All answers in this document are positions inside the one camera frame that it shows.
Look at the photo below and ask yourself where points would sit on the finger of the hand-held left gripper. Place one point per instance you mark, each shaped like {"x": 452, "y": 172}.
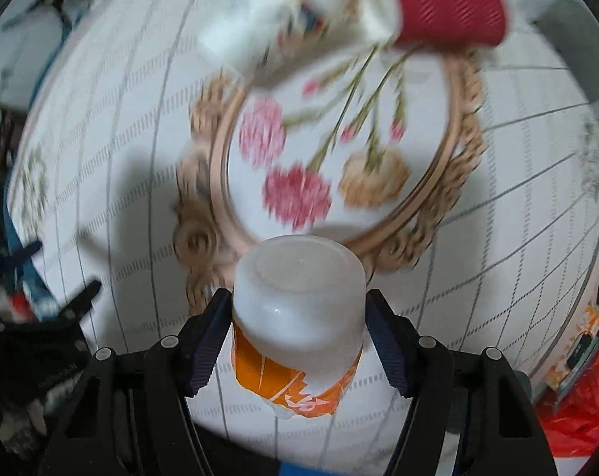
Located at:
{"x": 79, "y": 307}

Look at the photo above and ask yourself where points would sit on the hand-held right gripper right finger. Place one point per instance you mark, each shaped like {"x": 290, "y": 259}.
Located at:
{"x": 389, "y": 349}

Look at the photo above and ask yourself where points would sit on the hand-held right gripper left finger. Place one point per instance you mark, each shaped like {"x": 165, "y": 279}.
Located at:
{"x": 209, "y": 344}

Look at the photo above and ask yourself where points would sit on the white cup with orange label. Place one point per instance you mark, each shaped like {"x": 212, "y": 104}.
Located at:
{"x": 299, "y": 297}

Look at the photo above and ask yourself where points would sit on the blue bag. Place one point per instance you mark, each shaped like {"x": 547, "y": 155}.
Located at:
{"x": 29, "y": 287}

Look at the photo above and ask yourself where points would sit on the white floral tablecloth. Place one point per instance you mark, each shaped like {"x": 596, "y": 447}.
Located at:
{"x": 131, "y": 134}

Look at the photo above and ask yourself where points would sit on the orange and white box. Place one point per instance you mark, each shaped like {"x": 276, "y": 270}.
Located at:
{"x": 579, "y": 347}

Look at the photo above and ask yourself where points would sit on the red plastic bag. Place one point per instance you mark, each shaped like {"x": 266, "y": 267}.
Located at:
{"x": 584, "y": 406}

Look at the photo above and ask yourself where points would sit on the white bottle with red cap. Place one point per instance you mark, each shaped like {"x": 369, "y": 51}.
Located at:
{"x": 259, "y": 15}

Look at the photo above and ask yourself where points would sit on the red and white bottle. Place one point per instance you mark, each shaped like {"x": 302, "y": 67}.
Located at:
{"x": 448, "y": 7}

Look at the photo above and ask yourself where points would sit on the grey chair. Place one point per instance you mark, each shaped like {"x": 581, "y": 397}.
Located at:
{"x": 577, "y": 44}

